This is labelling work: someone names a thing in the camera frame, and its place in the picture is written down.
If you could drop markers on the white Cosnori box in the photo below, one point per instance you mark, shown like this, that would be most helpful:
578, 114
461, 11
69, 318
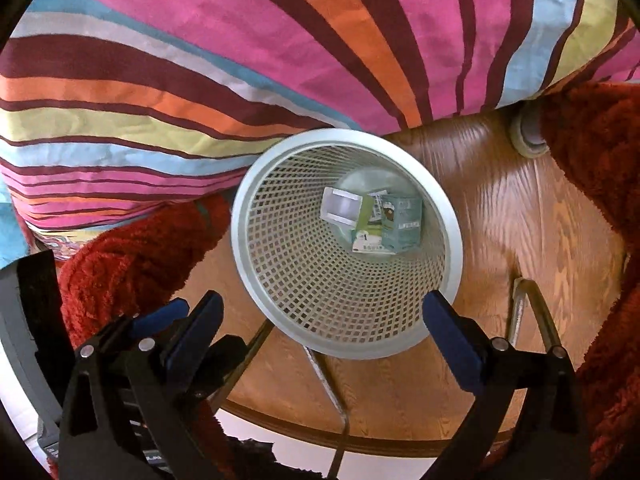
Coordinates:
340, 207

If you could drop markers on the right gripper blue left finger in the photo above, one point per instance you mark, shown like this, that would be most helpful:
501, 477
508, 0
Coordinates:
193, 336

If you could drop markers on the striped colourful bed cover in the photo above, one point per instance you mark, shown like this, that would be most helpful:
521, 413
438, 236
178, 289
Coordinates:
111, 109

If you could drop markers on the green white medicine box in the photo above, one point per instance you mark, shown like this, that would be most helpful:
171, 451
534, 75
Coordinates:
367, 239

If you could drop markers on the white mesh waste basket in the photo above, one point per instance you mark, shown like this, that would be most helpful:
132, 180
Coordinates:
301, 271

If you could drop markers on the blue patterned blanket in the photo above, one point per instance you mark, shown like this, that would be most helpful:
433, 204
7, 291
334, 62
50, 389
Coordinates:
14, 244

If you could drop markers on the red fluffy rug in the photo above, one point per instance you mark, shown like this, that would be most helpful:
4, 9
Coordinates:
517, 217

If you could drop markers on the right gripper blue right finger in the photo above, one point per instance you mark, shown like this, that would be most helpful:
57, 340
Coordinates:
453, 340

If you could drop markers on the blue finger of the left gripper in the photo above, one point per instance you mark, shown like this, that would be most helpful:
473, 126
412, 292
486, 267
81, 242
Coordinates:
159, 320

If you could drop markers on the teal pink tissue box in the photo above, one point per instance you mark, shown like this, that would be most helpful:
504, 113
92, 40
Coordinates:
401, 222

